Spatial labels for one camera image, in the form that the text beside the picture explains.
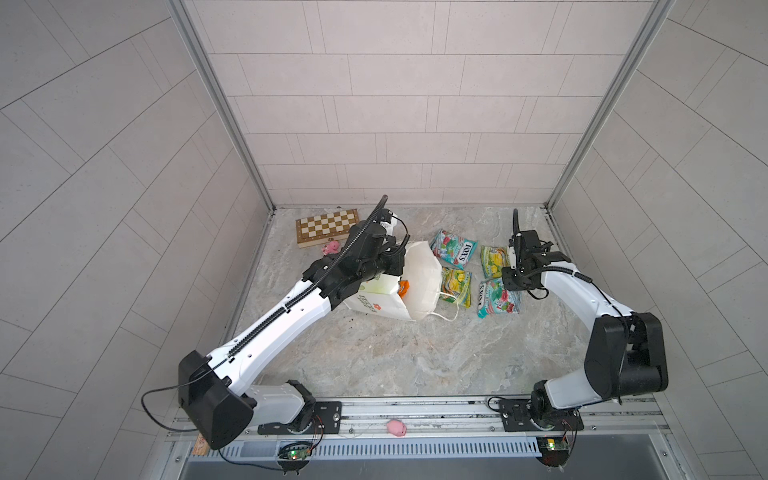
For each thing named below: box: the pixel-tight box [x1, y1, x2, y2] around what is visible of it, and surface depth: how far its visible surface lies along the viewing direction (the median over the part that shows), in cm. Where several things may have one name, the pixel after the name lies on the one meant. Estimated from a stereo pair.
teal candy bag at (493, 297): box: [477, 277, 521, 319], surface depth 88 cm
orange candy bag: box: [398, 280, 411, 300], surface depth 91 cm
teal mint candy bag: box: [430, 228, 479, 269], surface depth 103 cm
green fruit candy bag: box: [439, 267, 473, 309], surface depth 95 cm
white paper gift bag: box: [344, 241, 443, 321], surface depth 83 cm
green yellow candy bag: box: [480, 245, 510, 279], surface depth 100 cm
